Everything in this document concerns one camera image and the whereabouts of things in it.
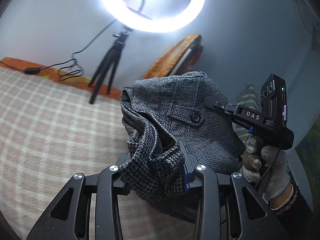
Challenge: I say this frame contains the black ring light cable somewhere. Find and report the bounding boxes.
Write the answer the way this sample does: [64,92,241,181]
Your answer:
[24,21,118,82]

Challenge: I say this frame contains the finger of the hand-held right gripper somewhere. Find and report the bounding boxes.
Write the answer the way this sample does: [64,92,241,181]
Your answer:
[204,96,242,117]

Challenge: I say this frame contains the checkered bed sheet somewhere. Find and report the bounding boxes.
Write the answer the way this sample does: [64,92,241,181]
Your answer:
[0,66,200,240]

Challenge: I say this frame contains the black ring light tripod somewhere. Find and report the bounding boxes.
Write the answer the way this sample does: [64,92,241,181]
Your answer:
[88,31,130,105]

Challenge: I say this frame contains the orange mattress cover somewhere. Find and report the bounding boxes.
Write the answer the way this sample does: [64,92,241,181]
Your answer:
[0,57,122,102]

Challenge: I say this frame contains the grey tweed pants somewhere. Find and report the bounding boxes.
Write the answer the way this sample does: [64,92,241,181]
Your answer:
[117,71,242,224]

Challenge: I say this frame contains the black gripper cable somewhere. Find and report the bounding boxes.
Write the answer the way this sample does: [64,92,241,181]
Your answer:
[252,145,280,188]

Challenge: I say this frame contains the person's right forearm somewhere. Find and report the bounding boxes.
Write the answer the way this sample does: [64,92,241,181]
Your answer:
[269,182,314,225]

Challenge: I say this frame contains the folded camera tripod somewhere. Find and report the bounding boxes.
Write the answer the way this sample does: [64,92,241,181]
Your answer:
[172,40,203,77]

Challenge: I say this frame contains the green leaf pattern pillow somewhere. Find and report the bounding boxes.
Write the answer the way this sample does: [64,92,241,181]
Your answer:
[231,85,262,140]

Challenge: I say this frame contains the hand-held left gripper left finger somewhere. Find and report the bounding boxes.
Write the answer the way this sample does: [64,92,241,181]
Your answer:
[26,152,133,240]

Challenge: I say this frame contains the person's right hand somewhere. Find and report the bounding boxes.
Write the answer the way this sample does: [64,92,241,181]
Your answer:
[239,135,293,202]

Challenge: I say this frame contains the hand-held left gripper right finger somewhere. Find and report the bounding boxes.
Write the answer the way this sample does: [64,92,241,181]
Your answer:
[179,142,290,240]

